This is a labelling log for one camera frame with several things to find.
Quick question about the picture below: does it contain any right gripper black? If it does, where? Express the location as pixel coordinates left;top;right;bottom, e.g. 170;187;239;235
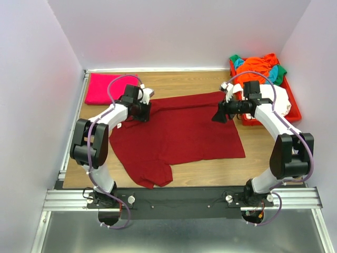
211;93;247;124

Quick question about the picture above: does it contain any dark red t shirt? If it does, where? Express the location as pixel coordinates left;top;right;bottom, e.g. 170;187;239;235
110;92;245;189

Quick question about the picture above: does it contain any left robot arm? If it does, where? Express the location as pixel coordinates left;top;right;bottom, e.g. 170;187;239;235
70;84;154;208

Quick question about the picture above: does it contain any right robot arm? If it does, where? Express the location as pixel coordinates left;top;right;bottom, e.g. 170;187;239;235
212;81;314;207

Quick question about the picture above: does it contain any folded pink t shirt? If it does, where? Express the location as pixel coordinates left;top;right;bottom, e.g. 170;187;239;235
84;73;138;105

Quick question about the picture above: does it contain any white t shirt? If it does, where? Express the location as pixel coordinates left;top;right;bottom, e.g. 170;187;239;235
229;83;291;120

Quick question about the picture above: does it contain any orange t shirt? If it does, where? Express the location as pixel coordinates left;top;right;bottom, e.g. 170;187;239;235
235;53;280;85

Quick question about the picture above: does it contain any teal t shirt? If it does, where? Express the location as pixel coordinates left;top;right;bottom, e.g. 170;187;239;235
234;59;280;85

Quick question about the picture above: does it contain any green t shirt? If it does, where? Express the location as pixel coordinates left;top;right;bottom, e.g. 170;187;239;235
229;53;287;79

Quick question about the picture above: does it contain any red plastic bin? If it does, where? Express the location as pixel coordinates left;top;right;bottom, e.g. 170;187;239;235
229;59;302;126

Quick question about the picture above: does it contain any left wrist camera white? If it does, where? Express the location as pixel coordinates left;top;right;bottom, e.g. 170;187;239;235
138;84;154;104

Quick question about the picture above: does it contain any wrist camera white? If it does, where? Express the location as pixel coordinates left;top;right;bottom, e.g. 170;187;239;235
220;82;243;103
138;84;154;104

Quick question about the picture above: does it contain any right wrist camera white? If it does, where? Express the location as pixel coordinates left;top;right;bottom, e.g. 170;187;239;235
220;82;243;103

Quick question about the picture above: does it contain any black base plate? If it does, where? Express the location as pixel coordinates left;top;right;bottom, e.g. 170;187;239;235
82;186;275;225

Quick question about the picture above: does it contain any aluminium rail frame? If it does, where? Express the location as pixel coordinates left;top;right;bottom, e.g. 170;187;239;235
31;70;329;253

